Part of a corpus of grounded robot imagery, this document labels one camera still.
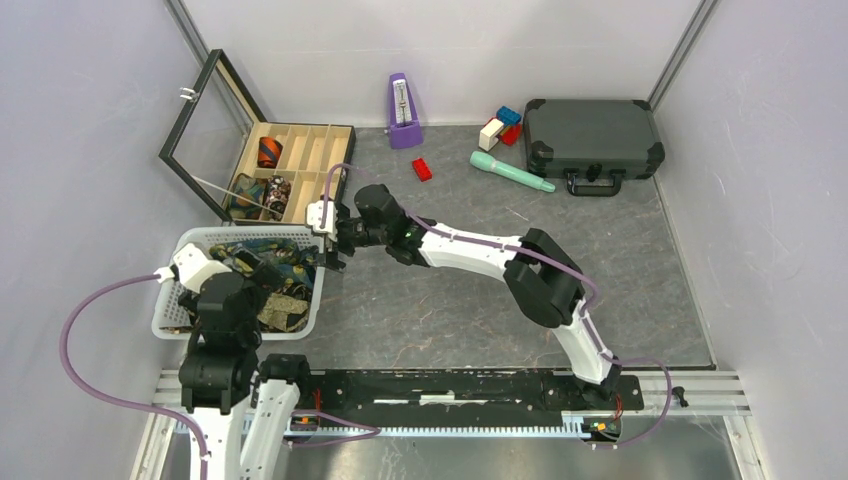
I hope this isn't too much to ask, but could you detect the navy yellow floral tie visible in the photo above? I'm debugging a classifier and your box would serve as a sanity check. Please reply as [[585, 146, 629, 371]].
[[208, 237, 318, 300]]

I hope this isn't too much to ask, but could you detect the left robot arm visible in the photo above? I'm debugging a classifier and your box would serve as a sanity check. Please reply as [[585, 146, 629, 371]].
[[173, 243, 314, 479]]

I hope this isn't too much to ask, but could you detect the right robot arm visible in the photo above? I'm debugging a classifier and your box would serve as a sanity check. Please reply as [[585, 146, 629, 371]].
[[306, 184, 621, 408]]

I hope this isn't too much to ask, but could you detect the olive green tie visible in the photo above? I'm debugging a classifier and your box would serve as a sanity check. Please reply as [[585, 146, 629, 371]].
[[258, 295, 310, 333]]

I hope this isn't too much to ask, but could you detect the teal patterned rolled tie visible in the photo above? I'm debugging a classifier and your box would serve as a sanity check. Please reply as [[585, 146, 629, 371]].
[[227, 173, 268, 220]]

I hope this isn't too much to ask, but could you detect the dark floral rolled tie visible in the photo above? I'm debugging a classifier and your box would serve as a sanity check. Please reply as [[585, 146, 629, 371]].
[[264, 175, 292, 221]]

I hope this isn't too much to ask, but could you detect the red toy brick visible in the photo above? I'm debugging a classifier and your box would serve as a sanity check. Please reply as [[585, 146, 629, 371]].
[[411, 158, 433, 182]]

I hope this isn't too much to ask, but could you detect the wooden tie organizer box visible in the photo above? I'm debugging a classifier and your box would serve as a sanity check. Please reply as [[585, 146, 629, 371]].
[[159, 49, 356, 225]]

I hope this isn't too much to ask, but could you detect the white plastic basket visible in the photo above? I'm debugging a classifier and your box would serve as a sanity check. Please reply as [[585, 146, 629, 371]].
[[151, 225, 326, 342]]

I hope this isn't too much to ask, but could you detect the purple metronome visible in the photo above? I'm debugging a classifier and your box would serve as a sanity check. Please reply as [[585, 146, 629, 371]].
[[387, 73, 423, 150]]

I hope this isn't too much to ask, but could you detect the orange navy rolled tie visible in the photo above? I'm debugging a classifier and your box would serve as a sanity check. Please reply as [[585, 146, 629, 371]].
[[257, 136, 283, 169]]

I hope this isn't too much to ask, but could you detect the mint green flashlight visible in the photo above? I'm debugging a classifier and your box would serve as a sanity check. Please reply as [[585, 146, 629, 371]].
[[469, 151, 556, 193]]

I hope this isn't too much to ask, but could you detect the white toy block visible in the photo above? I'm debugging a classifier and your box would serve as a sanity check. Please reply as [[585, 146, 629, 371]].
[[478, 117, 506, 152]]

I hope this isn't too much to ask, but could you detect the red toy block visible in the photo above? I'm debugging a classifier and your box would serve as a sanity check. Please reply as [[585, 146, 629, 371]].
[[498, 124, 522, 146]]

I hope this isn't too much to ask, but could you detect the blue toy brick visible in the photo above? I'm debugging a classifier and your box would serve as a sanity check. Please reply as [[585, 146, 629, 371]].
[[496, 106, 521, 126]]

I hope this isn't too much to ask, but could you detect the dark grey carrying case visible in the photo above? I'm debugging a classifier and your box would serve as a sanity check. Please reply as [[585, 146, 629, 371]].
[[522, 98, 666, 197]]

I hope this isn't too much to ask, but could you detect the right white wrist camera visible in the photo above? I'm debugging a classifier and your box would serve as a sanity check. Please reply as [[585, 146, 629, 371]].
[[305, 201, 337, 238]]

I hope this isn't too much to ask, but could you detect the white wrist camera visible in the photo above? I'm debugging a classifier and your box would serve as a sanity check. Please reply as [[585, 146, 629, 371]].
[[305, 201, 337, 238], [154, 243, 232, 294]]

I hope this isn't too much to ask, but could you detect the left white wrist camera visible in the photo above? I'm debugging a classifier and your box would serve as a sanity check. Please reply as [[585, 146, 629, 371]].
[[154, 243, 232, 294]]

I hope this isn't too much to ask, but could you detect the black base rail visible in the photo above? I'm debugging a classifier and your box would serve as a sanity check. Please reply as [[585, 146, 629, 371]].
[[296, 368, 645, 429]]

